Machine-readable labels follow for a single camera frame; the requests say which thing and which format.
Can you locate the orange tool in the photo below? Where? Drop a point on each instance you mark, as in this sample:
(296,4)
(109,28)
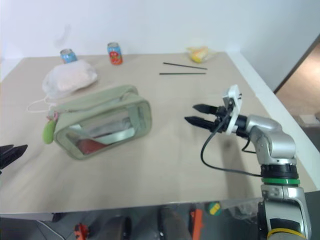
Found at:
(197,222)
(81,231)

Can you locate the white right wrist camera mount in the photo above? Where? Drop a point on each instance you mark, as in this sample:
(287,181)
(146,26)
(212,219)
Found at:
(235,107)

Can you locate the green and yellow ball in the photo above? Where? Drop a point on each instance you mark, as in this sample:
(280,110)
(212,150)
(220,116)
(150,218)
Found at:
(213,208)

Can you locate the yellow snack bag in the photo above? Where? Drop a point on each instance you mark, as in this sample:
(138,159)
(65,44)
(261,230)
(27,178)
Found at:
(198,53)

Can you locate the black chopstick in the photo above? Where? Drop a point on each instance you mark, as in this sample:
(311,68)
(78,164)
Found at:
(185,66)
(182,73)

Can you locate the green transparent toiletry bag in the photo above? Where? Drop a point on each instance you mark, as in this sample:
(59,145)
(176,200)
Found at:
(100,110)

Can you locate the red and blue drink can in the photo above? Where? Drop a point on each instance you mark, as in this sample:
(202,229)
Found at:
(115,55)

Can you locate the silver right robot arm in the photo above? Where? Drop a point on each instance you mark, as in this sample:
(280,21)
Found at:
(277,150)

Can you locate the white plastic bag pink contents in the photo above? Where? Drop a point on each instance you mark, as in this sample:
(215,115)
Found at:
(70,77)

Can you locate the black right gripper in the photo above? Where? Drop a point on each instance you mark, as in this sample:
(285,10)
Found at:
(220,122)

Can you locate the green charm zipper pull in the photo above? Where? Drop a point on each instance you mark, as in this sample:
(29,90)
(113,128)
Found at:
(48,132)

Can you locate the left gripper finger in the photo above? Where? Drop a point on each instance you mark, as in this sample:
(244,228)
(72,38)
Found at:
(12,156)
(6,148)

